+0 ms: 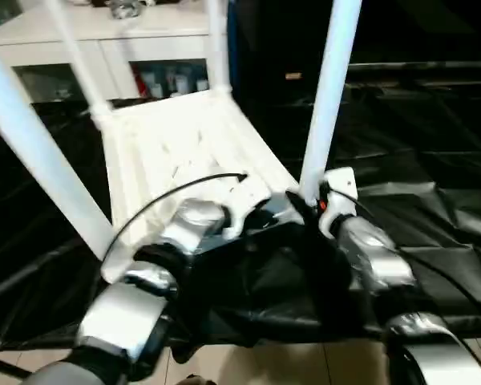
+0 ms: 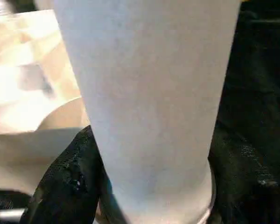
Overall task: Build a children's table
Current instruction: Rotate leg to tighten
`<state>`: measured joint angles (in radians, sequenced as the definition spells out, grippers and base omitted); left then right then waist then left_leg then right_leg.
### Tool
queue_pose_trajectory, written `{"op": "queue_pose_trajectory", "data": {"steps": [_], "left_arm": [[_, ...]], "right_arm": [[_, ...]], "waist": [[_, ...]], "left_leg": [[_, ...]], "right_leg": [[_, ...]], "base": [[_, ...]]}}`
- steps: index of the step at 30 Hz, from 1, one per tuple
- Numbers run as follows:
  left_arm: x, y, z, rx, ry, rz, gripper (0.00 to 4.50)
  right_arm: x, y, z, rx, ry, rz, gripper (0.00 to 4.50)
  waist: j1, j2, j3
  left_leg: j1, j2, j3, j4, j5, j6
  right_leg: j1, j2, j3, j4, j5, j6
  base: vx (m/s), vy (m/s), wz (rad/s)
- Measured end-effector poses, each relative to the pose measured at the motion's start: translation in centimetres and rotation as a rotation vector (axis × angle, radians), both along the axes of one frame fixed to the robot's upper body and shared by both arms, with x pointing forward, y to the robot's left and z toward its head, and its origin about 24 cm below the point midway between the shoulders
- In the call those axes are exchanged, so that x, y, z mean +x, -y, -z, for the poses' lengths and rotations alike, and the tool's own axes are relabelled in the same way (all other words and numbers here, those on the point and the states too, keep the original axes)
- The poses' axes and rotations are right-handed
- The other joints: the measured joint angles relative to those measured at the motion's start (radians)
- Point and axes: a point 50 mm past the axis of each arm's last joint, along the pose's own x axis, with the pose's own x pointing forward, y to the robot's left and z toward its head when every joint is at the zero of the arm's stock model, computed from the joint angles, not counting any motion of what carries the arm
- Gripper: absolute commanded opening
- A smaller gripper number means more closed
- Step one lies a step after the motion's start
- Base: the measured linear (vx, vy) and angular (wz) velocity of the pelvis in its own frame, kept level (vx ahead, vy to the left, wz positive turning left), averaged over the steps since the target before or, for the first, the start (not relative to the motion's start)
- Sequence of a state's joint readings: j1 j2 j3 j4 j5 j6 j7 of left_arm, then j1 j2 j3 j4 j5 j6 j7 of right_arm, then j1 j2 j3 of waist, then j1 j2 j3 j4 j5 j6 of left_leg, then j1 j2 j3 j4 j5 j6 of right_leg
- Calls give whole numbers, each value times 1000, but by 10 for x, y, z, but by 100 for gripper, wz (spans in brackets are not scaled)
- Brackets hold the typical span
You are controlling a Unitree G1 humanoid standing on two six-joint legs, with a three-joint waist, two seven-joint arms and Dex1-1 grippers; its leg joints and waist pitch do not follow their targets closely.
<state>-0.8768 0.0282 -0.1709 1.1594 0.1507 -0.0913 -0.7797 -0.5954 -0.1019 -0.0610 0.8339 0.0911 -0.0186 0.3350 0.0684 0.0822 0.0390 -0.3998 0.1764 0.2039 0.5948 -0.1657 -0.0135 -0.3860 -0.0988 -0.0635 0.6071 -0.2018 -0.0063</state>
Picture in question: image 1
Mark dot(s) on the white plastic table leg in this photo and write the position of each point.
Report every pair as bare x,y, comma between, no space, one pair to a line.
218,44
328,92
80,68
40,152

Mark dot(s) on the white plastic table top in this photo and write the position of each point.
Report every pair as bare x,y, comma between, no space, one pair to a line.
176,140

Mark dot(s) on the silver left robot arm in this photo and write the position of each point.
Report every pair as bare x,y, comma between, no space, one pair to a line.
120,317

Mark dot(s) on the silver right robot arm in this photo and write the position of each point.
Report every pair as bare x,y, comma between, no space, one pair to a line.
377,252

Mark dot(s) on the black mat cloth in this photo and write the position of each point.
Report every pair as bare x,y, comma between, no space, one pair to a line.
425,160

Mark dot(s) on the small tan label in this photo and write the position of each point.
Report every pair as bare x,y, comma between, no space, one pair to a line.
293,75

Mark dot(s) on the white ceramic cup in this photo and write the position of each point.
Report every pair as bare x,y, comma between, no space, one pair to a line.
201,84

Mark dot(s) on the blue white printed mug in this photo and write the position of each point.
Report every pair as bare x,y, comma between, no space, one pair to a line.
178,82

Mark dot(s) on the white can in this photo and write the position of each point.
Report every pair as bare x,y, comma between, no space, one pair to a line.
156,88

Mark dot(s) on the small brown rounded object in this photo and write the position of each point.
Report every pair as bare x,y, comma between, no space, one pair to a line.
196,381

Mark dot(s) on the dark blue vertical panel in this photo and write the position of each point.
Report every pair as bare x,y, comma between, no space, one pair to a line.
233,40

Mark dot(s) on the red bottle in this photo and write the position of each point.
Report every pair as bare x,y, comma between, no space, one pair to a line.
139,82

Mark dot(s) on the black backdrop cloth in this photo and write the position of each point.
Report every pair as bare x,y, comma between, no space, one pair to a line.
425,28

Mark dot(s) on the white glass-door cabinet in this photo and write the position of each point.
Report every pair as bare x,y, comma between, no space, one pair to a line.
152,44

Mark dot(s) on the silver bowl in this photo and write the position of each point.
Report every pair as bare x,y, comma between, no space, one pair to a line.
125,9

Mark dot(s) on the black table stand leg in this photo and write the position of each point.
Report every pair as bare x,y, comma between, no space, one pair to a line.
4,367

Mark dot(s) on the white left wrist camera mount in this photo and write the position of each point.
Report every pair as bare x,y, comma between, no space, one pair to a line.
248,196

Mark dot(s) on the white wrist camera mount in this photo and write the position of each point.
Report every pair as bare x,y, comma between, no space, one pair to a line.
340,184
248,196

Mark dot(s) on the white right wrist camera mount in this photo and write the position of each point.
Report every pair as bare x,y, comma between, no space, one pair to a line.
340,184

